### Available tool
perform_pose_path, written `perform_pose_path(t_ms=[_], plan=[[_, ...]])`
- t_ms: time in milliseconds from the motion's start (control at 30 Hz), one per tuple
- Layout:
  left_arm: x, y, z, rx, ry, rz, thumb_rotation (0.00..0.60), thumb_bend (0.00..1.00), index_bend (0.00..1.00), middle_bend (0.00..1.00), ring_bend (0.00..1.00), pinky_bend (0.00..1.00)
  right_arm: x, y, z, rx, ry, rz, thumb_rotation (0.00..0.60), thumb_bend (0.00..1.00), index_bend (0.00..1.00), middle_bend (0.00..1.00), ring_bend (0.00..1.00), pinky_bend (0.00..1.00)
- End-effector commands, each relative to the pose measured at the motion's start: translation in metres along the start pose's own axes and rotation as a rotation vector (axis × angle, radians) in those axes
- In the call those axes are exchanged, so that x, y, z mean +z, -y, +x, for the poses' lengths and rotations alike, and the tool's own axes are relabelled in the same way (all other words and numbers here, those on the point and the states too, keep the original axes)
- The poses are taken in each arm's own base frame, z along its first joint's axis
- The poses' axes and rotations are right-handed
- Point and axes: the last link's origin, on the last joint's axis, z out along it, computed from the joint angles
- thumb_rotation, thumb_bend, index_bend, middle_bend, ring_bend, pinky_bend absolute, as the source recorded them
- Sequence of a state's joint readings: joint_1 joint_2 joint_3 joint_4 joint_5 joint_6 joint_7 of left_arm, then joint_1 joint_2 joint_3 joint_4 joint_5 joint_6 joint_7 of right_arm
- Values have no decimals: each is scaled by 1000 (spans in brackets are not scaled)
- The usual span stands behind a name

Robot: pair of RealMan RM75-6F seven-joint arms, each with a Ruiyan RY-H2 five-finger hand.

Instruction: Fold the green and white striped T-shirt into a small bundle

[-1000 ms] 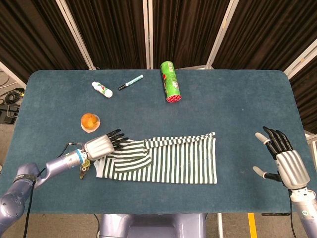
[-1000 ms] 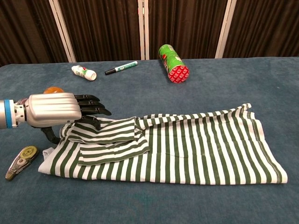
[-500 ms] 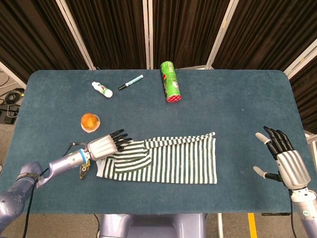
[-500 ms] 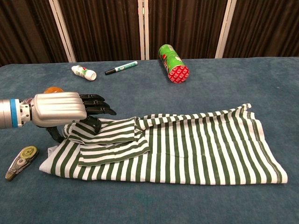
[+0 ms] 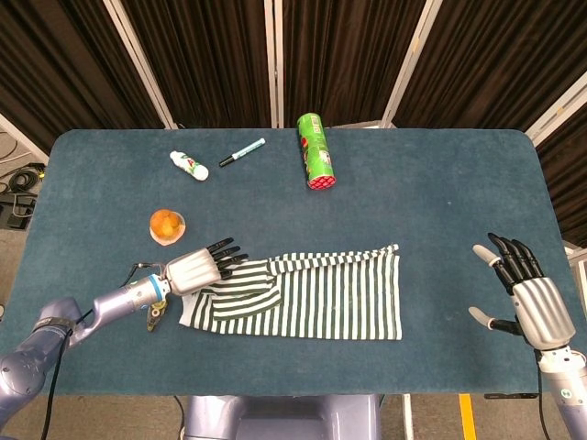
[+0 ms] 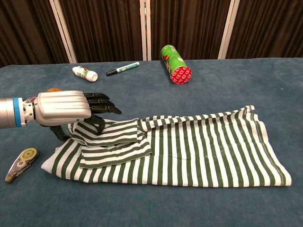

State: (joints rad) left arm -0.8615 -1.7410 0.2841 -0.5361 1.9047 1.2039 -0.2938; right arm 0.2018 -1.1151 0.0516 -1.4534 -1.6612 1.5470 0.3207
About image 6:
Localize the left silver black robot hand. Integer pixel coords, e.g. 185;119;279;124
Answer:
33;90;123;142

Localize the green white striped T-shirt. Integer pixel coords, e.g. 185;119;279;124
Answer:
41;105;293;188

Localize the small white glue bottle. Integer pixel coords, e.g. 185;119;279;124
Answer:
72;66;98;83

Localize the correction tape dispenser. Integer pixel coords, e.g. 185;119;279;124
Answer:
4;147;40;184

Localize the white green marker pen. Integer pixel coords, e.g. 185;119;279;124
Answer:
106;61;140;77

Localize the dark pleated partition panel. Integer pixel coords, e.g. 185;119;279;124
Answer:
150;0;232;61
226;0;303;59
0;0;71;68
58;0;144;63

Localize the green snack can red lid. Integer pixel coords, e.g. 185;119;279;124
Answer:
160;44;193;85

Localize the white partition frame post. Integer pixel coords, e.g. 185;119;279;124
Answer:
139;0;152;61
49;0;78;63
217;0;241;60

